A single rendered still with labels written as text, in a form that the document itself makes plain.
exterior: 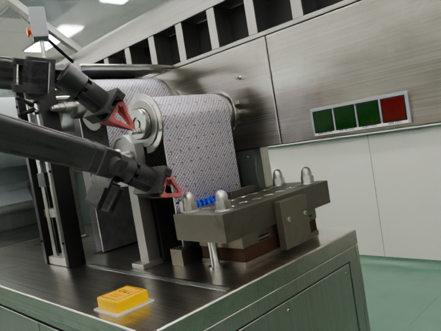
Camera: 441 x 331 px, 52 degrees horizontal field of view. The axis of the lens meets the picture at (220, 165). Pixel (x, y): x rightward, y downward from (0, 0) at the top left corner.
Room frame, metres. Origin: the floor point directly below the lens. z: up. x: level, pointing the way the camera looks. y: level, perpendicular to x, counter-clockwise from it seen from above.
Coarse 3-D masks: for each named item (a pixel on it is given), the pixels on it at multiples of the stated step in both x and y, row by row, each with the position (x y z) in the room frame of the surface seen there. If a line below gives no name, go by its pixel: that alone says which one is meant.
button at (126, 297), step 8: (120, 288) 0.86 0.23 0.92; (128, 288) 0.85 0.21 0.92; (136, 288) 0.84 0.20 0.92; (104, 296) 0.83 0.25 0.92; (112, 296) 0.82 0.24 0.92; (120, 296) 0.81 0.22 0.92; (128, 296) 0.81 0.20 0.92; (136, 296) 0.81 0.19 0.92; (144, 296) 0.82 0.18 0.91; (104, 304) 0.81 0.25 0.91; (112, 304) 0.79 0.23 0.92; (120, 304) 0.79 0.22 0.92; (128, 304) 0.80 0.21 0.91; (136, 304) 0.81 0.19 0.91; (112, 312) 0.79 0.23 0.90; (120, 312) 0.79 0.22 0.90
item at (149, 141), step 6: (138, 102) 1.10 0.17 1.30; (144, 102) 1.09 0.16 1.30; (132, 108) 1.13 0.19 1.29; (144, 108) 1.09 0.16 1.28; (150, 108) 1.07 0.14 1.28; (228, 108) 1.24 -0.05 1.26; (150, 114) 1.07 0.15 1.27; (156, 120) 1.06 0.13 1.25; (156, 126) 1.06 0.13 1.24; (156, 132) 1.07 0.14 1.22; (150, 138) 1.09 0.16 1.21; (162, 138) 1.09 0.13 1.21; (144, 144) 1.11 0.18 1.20; (150, 144) 1.09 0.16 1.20
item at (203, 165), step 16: (176, 144) 1.09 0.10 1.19; (192, 144) 1.13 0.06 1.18; (208, 144) 1.16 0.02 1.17; (224, 144) 1.21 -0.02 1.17; (176, 160) 1.08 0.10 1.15; (192, 160) 1.12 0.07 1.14; (208, 160) 1.16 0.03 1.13; (224, 160) 1.20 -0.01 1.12; (176, 176) 1.08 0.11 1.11; (192, 176) 1.11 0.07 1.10; (208, 176) 1.15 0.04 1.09; (224, 176) 1.19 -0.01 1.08; (176, 192) 1.07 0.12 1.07; (192, 192) 1.11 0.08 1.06; (208, 192) 1.14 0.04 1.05; (176, 208) 1.07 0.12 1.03
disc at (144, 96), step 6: (138, 96) 1.11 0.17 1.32; (144, 96) 1.09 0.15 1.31; (150, 96) 1.08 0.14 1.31; (132, 102) 1.13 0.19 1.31; (150, 102) 1.08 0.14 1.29; (156, 102) 1.06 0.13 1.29; (156, 108) 1.06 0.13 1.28; (156, 114) 1.06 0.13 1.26; (162, 120) 1.05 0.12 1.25; (162, 126) 1.06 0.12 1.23; (162, 132) 1.06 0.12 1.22; (132, 138) 1.15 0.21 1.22; (156, 138) 1.08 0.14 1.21; (156, 144) 1.08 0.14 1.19; (144, 150) 1.12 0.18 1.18; (150, 150) 1.10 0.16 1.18
